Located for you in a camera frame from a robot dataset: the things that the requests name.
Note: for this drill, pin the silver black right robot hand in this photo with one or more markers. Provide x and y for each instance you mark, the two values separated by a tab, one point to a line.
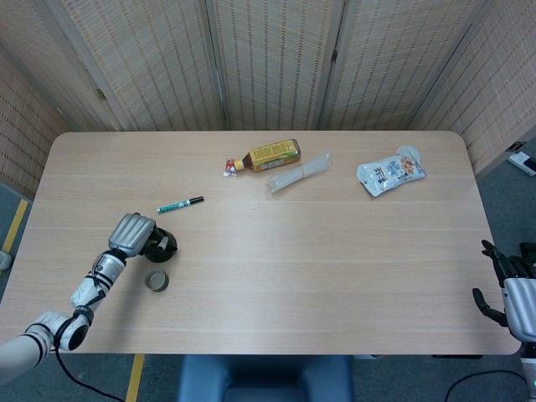
519	301

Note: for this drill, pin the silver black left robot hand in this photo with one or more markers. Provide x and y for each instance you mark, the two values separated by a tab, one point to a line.
130	234

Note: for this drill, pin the blue robot base seat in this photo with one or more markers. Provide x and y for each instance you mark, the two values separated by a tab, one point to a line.
264	379

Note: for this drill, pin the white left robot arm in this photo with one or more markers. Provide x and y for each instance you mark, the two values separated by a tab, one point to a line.
86	293

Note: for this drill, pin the small grey round cup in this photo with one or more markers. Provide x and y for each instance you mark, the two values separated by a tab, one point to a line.
156	279

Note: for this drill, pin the green marker pen black cap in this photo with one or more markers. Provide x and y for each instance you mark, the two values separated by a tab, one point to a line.
178	205

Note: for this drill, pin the yellow floor tape strip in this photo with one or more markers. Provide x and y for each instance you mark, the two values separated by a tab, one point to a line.
16	226

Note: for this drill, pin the red white candy wrapper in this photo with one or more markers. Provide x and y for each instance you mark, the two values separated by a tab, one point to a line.
229	167

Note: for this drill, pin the white grey round object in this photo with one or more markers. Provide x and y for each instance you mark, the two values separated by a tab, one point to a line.
4	260

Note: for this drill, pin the white power strip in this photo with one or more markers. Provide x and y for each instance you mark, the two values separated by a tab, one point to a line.
523	161

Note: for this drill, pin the tea bottle yellow label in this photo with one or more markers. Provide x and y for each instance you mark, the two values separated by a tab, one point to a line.
272	156

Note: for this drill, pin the clear plastic straw bundle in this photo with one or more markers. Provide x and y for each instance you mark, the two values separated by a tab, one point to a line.
299	172

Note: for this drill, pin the white blue snack bag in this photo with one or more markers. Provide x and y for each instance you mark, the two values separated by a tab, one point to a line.
389	171

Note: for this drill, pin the woven bamboo folding screen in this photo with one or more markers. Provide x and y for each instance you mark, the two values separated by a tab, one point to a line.
272	63

